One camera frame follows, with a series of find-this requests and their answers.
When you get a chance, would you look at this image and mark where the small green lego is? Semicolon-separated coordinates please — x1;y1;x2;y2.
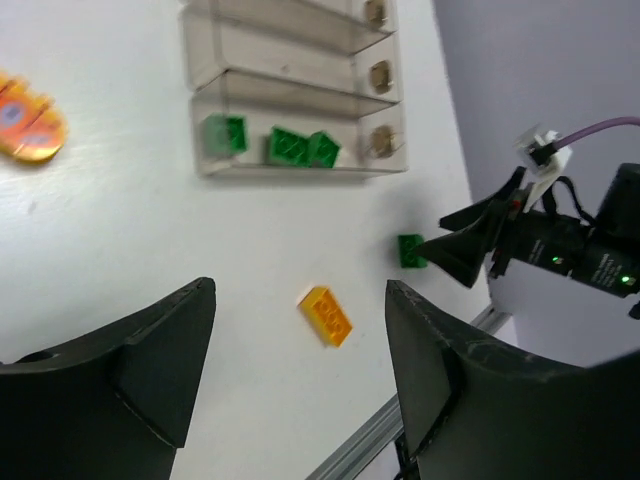
201;114;249;157

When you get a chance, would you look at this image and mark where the aluminium table rail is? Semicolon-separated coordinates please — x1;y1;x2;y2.
304;304;511;480

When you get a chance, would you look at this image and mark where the orange rounded lego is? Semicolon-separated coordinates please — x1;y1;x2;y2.
1;71;69;164

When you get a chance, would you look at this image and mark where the clear tiered container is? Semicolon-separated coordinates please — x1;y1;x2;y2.
181;1;408;178

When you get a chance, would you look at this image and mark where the yellow rectangular lego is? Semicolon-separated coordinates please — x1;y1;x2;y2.
298;286;353;348

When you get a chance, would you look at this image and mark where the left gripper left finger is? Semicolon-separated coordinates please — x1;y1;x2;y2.
1;277;216;479

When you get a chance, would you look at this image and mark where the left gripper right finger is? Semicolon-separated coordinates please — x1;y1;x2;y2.
385;280;639;479

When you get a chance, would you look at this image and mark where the green rounded lego right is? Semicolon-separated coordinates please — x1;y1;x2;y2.
397;234;428;269

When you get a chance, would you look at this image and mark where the green square lego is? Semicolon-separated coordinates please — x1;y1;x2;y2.
266;126;310;168

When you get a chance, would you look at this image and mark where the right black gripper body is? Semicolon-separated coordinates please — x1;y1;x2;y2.
492;163;639;298

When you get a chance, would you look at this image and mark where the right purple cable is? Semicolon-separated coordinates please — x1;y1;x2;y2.
557;115;640;151

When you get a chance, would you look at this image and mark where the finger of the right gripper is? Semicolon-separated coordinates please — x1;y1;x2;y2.
439;167;525;236
417;201;505;288

